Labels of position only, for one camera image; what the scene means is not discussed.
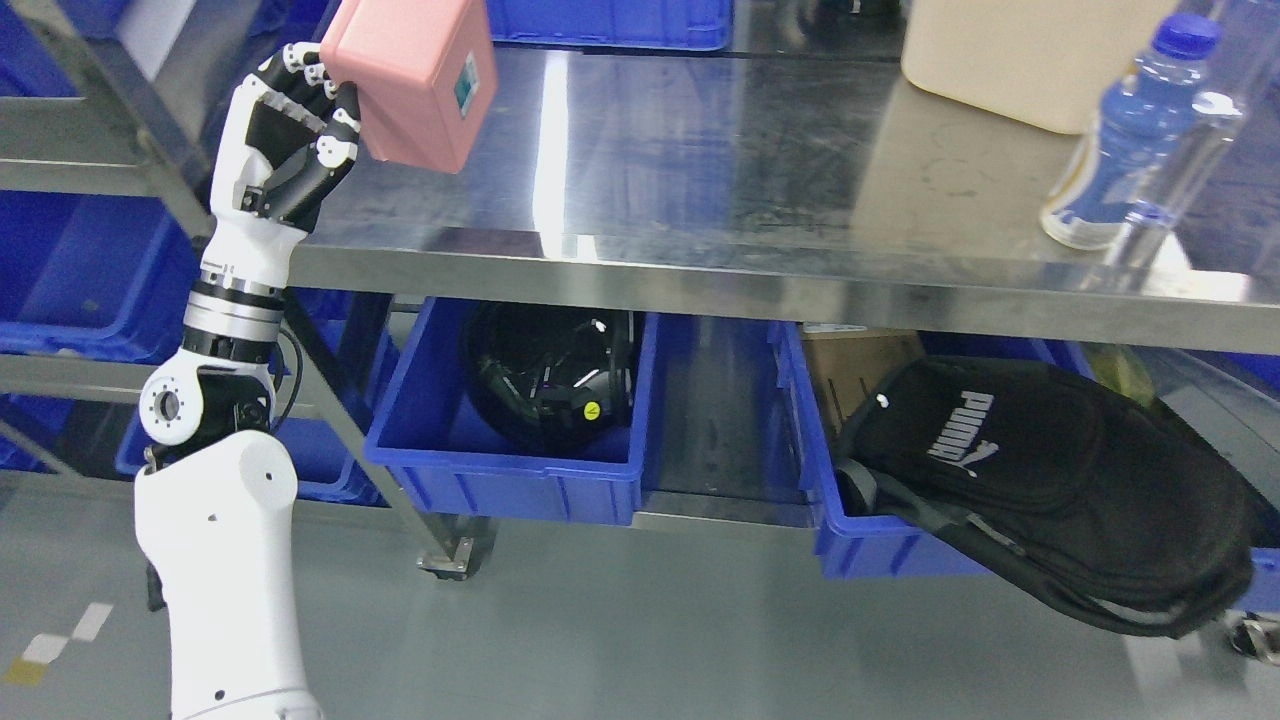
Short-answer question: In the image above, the clear plastic bottle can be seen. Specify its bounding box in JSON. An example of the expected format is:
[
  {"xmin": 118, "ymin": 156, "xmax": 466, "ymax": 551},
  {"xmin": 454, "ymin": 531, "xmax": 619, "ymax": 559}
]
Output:
[{"xmin": 1105, "ymin": 1, "xmax": 1279, "ymax": 268}]

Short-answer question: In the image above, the blue drink bottle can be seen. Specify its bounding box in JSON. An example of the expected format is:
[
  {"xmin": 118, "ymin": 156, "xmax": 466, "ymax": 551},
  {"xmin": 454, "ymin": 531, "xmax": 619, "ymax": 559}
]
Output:
[{"xmin": 1038, "ymin": 13, "xmax": 1222, "ymax": 251}]

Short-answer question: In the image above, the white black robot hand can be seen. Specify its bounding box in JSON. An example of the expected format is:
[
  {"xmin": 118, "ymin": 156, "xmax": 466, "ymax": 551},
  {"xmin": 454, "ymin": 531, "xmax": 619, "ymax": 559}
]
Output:
[{"xmin": 200, "ymin": 42, "xmax": 362, "ymax": 295}]

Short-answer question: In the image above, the blue crate with helmet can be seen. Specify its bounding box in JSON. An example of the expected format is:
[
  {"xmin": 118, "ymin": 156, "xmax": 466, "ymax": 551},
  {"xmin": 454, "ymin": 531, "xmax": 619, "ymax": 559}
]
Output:
[{"xmin": 365, "ymin": 297, "xmax": 667, "ymax": 527}]

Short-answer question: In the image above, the blue crate with backpack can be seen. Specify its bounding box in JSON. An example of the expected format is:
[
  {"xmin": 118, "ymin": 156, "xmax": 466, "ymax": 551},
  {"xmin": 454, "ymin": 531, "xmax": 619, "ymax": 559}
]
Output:
[{"xmin": 772, "ymin": 323, "xmax": 1277, "ymax": 612}]

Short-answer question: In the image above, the stainless steel table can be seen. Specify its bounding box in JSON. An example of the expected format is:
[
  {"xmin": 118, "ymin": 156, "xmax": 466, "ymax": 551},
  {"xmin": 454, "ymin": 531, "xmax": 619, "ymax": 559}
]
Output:
[{"xmin": 291, "ymin": 47, "xmax": 1277, "ymax": 355}]

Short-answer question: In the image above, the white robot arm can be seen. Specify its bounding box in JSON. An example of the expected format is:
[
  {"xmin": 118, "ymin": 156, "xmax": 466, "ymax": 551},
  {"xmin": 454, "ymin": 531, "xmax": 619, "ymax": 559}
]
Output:
[{"xmin": 134, "ymin": 272, "xmax": 324, "ymax": 719}]

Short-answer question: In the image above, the blue crate far left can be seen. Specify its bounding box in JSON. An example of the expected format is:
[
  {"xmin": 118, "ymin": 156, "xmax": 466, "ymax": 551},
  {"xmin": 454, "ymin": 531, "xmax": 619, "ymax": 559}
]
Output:
[{"xmin": 1, "ymin": 190, "xmax": 198, "ymax": 363}]

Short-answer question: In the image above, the cardboard box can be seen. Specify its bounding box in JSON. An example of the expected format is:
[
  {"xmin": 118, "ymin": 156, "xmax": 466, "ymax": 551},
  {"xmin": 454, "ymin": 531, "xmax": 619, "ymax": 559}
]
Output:
[{"xmin": 799, "ymin": 322, "xmax": 924, "ymax": 441}]

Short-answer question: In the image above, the pink plastic storage box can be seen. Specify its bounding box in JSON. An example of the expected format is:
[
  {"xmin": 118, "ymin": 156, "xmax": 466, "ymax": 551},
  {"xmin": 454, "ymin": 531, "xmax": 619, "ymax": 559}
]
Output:
[{"xmin": 320, "ymin": 1, "xmax": 498, "ymax": 174}]

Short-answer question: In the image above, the black Puma backpack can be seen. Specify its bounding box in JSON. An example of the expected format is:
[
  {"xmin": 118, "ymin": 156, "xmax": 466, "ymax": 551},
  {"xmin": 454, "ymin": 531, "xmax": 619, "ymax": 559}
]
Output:
[{"xmin": 832, "ymin": 355, "xmax": 1261, "ymax": 639}]

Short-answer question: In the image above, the black helmet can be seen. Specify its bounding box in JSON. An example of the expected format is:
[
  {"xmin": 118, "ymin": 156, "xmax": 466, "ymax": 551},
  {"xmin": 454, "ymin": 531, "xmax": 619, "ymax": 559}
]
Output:
[{"xmin": 460, "ymin": 301, "xmax": 645, "ymax": 456}]

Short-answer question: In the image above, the blue crate top left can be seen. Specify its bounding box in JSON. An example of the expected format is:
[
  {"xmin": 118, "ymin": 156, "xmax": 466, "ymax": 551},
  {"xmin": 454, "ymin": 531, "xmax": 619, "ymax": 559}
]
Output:
[{"xmin": 485, "ymin": 1, "xmax": 735, "ymax": 53}]

